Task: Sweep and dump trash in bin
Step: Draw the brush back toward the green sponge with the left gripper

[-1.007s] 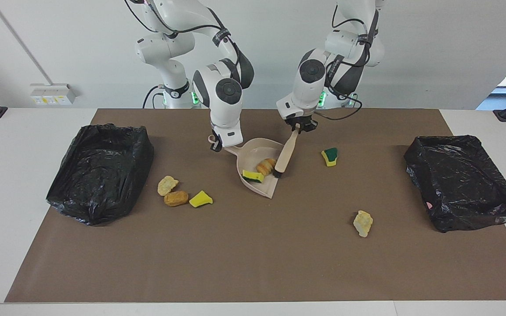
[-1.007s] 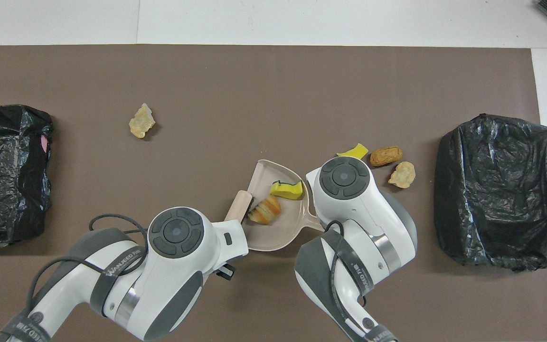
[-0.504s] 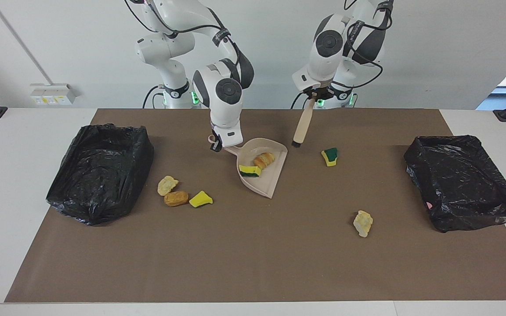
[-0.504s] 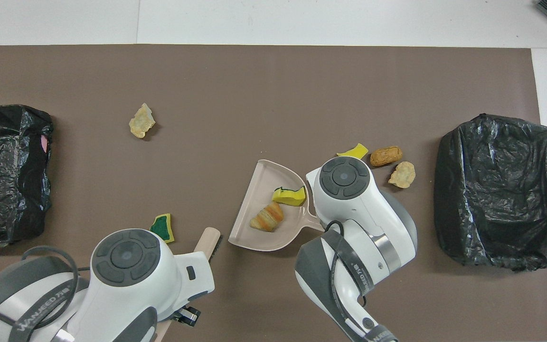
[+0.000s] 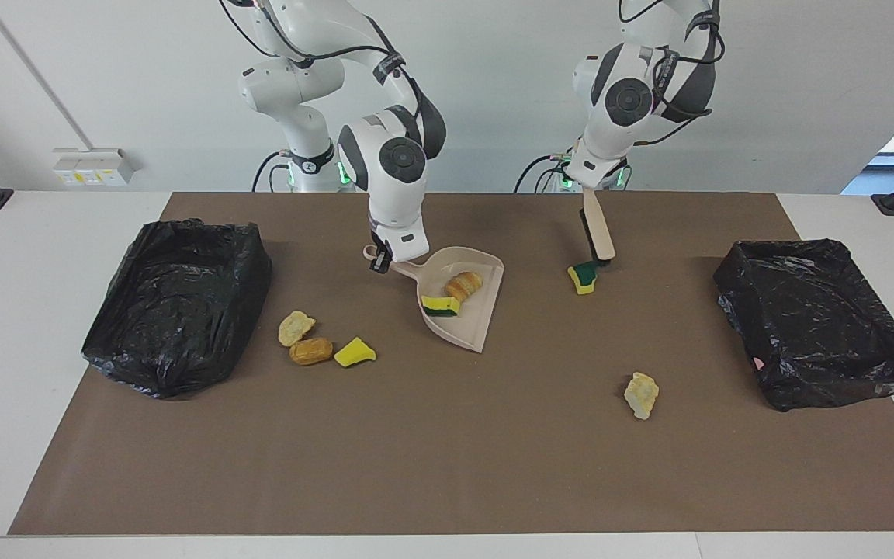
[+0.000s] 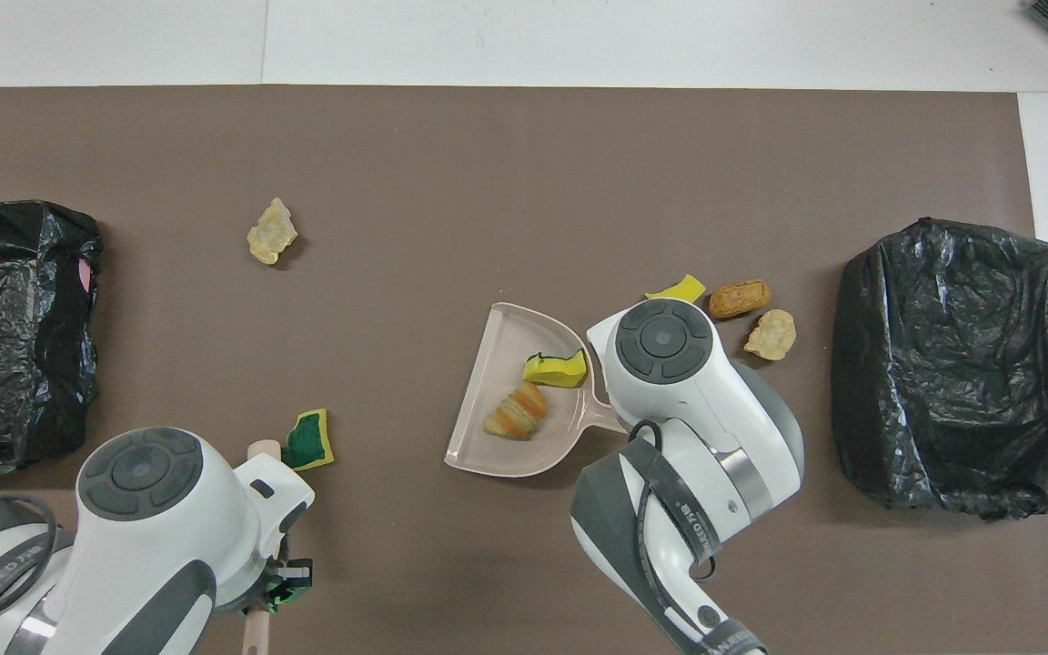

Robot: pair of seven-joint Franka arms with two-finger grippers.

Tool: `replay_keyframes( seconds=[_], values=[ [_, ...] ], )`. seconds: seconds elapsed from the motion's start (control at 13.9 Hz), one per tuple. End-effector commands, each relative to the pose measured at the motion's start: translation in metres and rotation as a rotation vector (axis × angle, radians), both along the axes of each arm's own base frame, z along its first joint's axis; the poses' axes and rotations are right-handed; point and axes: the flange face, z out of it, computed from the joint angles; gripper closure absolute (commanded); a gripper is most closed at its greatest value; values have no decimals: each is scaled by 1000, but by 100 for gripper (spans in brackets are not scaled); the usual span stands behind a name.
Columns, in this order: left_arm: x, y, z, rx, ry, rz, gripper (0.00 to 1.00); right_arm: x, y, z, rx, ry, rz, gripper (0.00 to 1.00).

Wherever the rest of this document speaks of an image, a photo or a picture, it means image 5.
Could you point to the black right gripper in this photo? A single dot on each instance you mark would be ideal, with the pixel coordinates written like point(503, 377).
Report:
point(382, 242)

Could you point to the yellow notched sponge piece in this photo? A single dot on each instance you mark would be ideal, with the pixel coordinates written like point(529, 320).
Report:
point(439, 304)

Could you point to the orange striped croissant piece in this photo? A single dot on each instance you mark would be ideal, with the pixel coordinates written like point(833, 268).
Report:
point(464, 286)

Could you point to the yellow wedge sponge piece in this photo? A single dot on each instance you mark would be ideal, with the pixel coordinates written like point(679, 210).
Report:
point(354, 354)

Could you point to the beige plastic dustpan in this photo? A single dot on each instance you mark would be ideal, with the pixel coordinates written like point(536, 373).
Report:
point(470, 322)

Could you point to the brown bread roll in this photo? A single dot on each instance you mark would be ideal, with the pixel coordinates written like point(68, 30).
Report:
point(311, 351)

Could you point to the green yellow sponge piece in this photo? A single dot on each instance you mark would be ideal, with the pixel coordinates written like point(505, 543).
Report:
point(584, 278)

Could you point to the beige brush black bristles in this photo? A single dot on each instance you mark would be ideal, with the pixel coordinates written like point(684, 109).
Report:
point(601, 229)

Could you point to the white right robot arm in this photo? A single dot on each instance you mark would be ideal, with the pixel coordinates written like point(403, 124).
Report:
point(385, 210)

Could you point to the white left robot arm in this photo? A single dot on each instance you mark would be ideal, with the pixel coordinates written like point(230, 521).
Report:
point(610, 147)

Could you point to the black bag lined bin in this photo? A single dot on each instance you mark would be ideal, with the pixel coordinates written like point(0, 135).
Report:
point(175, 310)

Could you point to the black bag bin pink tag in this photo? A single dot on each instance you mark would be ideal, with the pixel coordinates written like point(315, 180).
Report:
point(819, 326)

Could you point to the brown table mat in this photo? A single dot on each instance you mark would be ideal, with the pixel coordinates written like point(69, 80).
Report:
point(447, 466)

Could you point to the white wall socket box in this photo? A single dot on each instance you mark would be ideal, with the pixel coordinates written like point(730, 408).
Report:
point(94, 167)

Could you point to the white wall conduit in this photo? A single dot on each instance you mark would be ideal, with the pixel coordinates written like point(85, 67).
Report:
point(36, 72)

